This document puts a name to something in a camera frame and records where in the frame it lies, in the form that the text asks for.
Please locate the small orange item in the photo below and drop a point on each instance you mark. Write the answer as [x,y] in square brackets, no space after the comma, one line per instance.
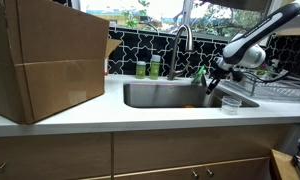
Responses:
[189,106]

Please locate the cardboard box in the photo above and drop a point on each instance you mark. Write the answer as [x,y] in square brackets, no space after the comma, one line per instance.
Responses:
[56,60]

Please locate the clear plastic cup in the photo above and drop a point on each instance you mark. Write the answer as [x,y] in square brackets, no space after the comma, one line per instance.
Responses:
[230,106]

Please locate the window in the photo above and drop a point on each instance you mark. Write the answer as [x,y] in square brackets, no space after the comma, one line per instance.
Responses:
[156,13]

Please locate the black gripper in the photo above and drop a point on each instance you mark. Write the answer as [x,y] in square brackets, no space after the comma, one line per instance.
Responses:
[221,68]

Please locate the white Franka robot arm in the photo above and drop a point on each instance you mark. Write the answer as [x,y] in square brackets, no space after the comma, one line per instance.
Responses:
[256,33]

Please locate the curved steel faucet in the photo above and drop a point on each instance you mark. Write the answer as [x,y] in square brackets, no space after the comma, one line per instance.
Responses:
[176,53]

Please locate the short green soap bottle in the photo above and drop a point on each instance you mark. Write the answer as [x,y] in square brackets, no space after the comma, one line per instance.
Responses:
[140,70]

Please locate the metal cabinet knob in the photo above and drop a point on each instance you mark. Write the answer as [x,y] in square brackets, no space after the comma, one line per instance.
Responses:
[195,174]
[209,172]

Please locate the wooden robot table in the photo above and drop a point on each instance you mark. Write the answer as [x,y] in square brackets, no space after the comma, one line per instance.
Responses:
[283,166]

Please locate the wooden kitchen cabinet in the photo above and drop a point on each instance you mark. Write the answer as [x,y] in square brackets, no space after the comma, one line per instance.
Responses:
[140,150]

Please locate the tall green soap bottle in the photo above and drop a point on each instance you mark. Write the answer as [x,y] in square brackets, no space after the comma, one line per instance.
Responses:
[155,68]

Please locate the stainless steel sink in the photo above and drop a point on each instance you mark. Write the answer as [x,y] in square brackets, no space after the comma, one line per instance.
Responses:
[163,95]

